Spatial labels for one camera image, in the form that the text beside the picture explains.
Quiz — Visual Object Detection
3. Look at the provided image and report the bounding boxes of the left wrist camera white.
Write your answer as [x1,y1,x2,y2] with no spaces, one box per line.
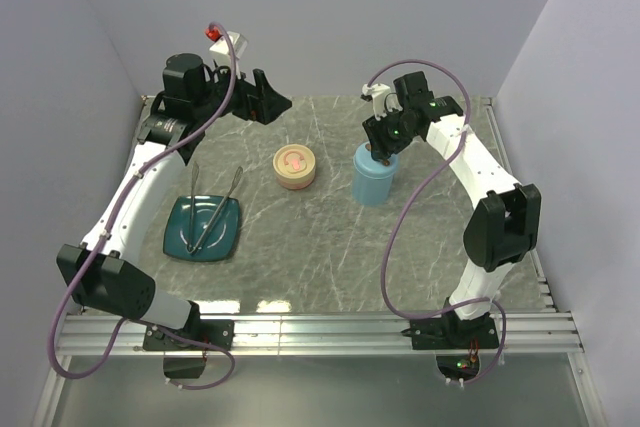
[204,23,248,78]

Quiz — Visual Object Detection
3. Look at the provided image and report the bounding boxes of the metal serving tongs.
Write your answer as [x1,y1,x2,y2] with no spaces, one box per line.
[187,166,244,255]

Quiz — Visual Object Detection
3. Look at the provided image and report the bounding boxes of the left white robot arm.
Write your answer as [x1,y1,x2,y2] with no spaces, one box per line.
[56,53,292,349]

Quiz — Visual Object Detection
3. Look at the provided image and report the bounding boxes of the blue tall cup container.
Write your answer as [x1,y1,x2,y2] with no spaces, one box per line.
[352,162,397,206]

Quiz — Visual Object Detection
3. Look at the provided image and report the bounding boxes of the aluminium mounting rail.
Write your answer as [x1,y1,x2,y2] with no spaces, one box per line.
[36,96,606,426]

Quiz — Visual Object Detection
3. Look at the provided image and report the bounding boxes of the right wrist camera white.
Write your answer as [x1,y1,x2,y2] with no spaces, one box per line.
[361,83,402,120]

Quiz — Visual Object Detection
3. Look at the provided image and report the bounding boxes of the beige round lid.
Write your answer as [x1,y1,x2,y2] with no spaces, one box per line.
[273,144,316,172]

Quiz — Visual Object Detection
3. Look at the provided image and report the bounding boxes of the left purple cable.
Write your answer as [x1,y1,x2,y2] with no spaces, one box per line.
[47,21,236,391]

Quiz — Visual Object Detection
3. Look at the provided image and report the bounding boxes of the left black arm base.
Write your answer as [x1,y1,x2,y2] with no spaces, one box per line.
[142,319,234,381]

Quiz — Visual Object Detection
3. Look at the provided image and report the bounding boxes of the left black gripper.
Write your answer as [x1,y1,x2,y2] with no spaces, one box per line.
[194,58,292,125]

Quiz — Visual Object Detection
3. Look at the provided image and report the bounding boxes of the purple cable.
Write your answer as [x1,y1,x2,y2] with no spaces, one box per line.
[47,21,236,391]
[367,58,507,388]

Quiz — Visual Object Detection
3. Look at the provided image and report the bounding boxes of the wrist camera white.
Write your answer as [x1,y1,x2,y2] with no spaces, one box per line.
[204,23,248,78]
[361,83,402,120]

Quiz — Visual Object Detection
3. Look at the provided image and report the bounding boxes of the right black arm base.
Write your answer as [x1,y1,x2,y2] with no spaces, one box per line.
[402,312,502,385]

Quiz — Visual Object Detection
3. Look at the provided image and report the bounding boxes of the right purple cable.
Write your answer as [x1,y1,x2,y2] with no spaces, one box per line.
[367,58,507,388]

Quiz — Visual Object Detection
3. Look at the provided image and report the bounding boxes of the pink white bowl container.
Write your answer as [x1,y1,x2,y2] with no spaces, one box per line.
[275,168,316,190]

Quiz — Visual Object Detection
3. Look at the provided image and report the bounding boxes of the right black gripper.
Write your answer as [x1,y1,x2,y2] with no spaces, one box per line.
[361,107,417,164]

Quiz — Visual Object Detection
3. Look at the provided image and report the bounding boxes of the teal square plate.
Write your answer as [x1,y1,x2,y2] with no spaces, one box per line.
[163,195,242,263]

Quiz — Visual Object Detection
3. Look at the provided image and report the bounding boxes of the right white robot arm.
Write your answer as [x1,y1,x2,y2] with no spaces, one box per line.
[362,72,541,347]

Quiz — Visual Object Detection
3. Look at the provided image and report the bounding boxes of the blue round lid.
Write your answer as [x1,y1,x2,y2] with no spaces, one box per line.
[353,143,398,180]

